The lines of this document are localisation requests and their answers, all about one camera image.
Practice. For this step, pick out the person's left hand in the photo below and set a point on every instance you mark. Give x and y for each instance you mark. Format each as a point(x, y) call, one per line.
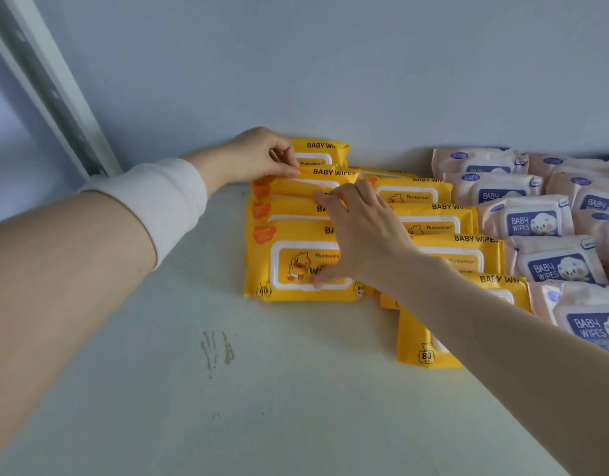
point(245, 156)

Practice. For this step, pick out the person's right hand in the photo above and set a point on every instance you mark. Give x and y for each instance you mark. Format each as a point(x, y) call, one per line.
point(371, 242)

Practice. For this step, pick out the person's left thumb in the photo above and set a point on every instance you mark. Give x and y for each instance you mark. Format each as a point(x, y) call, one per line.
point(284, 170)

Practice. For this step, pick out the person's right thumb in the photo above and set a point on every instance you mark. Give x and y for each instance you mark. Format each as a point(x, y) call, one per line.
point(331, 273)

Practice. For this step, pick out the person's right middle finger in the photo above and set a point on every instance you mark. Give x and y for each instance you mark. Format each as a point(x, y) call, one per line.
point(349, 194)

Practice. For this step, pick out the yellow wipes pack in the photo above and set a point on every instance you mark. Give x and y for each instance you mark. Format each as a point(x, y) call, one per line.
point(289, 187)

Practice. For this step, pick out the person's right forearm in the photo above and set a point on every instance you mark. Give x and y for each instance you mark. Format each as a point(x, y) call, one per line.
point(512, 351)

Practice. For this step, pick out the person's left forearm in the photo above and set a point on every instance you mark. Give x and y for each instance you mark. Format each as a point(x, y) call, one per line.
point(61, 272)

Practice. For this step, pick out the rows of yellow baby-wipe packets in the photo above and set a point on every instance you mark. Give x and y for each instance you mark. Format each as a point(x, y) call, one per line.
point(289, 272)

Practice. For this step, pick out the white sleeve cuff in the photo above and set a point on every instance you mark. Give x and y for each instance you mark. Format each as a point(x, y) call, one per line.
point(155, 203)

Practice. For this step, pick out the rows of pink baby-wipe packets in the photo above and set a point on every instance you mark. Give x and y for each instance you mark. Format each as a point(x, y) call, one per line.
point(532, 223)

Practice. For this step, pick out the white metal shelf rail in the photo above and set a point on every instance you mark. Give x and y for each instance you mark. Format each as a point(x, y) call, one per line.
point(51, 89)

